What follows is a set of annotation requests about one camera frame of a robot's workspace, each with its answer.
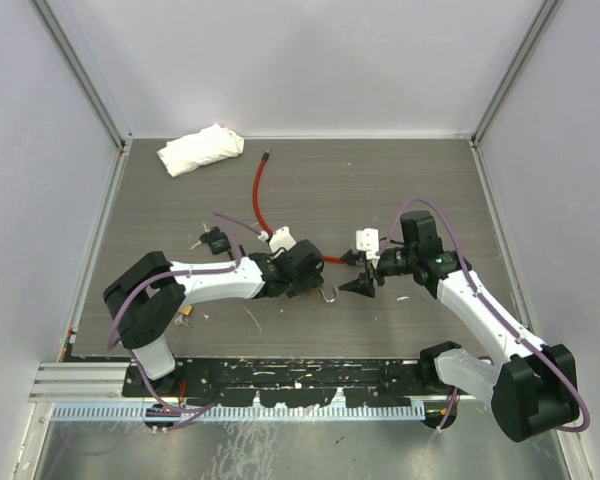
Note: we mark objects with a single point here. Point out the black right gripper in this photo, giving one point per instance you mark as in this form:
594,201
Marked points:
362,285

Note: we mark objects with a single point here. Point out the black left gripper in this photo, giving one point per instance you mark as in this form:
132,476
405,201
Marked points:
310,279

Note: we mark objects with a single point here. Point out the large brass padlock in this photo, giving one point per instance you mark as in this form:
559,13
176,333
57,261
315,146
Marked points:
327,294

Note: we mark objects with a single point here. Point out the black padlock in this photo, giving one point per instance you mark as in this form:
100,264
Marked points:
218,241

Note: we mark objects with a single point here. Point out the white cloth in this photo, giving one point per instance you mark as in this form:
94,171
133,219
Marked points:
209,145

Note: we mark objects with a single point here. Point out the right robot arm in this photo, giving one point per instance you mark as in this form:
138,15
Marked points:
529,386

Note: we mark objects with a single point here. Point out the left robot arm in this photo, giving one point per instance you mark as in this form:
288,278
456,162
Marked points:
144,300

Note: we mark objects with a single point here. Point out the black-headed key bunch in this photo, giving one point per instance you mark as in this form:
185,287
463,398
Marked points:
202,239

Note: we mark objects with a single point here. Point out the small brass padlock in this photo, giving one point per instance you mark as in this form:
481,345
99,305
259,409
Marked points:
185,311

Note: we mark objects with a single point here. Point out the small silver keys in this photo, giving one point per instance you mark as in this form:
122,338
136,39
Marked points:
183,322

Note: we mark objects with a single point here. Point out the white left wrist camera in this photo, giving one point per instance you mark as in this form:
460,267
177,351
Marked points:
281,238

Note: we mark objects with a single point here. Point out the red cable lock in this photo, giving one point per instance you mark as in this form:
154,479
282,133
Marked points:
255,196

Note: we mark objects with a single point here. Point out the aluminium frame rail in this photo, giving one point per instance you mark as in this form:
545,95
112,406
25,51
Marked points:
59,382

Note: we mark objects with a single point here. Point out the blue slotted cable duct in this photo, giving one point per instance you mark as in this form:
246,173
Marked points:
338,411

